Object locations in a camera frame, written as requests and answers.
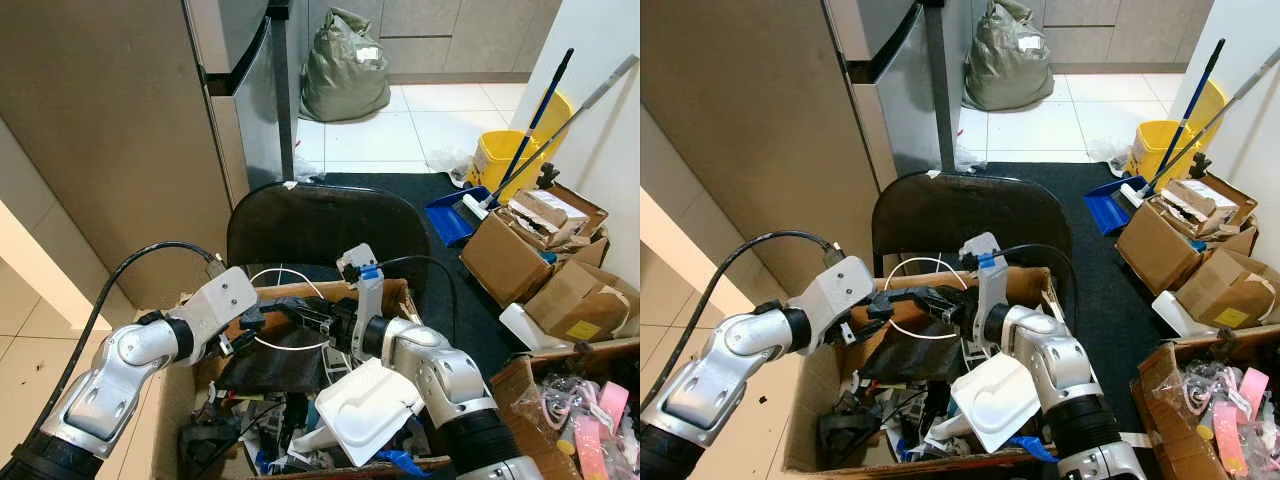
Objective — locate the grey kitchen cabinets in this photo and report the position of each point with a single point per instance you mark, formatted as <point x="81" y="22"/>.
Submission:
<point x="460" y="35"/>
<point x="1120" y="30"/>

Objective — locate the cardboard box with pink items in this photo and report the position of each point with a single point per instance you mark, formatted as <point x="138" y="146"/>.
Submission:
<point x="510" y="400"/>
<point x="1150" y="400"/>

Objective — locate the large cardboard rubbish box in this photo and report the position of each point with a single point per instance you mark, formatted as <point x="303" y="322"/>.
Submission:
<point x="810" y="420"/>
<point x="175" y="420"/>

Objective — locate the blue plastic piece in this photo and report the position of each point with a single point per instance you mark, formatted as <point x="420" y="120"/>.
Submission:
<point x="400" y="462"/>
<point x="1030" y="448"/>

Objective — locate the cardboard box yellow label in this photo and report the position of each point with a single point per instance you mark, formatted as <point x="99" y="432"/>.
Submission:
<point x="570" y="300"/>
<point x="1215" y="290"/>

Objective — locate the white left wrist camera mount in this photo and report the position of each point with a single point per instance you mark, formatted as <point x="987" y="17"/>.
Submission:
<point x="835" y="290"/>
<point x="215" y="300"/>

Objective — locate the small black knob object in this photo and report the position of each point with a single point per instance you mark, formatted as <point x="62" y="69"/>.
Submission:
<point x="1200" y="166"/>
<point x="548" y="176"/>

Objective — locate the black fan part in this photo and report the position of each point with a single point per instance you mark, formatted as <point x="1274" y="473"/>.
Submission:
<point x="205" y="445"/>
<point x="845" y="435"/>

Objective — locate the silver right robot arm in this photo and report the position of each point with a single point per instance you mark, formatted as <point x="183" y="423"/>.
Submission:
<point x="450" y="385"/>
<point x="1060" y="370"/>

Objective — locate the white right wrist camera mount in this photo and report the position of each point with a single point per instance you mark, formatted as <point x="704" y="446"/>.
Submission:
<point x="988" y="285"/>
<point x="365" y="295"/>

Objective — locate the yellow mop bucket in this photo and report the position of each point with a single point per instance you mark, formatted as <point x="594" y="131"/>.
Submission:
<point x="1150" y="150"/>
<point x="495" y="160"/>

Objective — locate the black chair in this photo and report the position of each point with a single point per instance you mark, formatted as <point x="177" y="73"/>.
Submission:
<point x="320" y="225"/>
<point x="960" y="215"/>

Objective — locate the stainless steel refrigerator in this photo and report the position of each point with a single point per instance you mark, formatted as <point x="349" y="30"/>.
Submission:
<point x="110" y="120"/>
<point x="740" y="120"/>

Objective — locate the blue dustpan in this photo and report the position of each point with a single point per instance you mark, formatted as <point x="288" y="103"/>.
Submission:
<point x="1105" y="205"/>
<point x="448" y="218"/>

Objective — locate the white plastic panel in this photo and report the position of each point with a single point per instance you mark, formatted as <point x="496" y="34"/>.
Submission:
<point x="365" y="410"/>
<point x="995" y="400"/>

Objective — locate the white plastic shell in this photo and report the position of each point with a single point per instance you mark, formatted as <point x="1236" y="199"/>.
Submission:
<point x="525" y="325"/>
<point x="1175" y="310"/>

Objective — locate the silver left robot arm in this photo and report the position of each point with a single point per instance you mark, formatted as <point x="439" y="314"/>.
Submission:
<point x="110" y="390"/>
<point x="720" y="380"/>

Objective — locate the pink tag item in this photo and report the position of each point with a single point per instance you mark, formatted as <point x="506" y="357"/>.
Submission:
<point x="1250" y="390"/>
<point x="605" y="410"/>

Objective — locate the green rubbish bag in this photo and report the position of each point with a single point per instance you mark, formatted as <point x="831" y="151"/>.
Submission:
<point x="1005" y="70"/>
<point x="345" y="75"/>

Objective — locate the cardboard box with papers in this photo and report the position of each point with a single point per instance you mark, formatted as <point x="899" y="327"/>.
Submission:
<point x="495" y="260"/>
<point x="1145" y="250"/>

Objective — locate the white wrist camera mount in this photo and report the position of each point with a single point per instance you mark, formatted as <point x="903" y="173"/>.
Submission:
<point x="215" y="300"/>
<point x="835" y="290"/>
<point x="365" y="295"/>
<point x="988" y="285"/>

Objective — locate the white brush head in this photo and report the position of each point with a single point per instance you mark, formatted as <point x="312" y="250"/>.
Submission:
<point x="478" y="206"/>
<point x="1136" y="195"/>

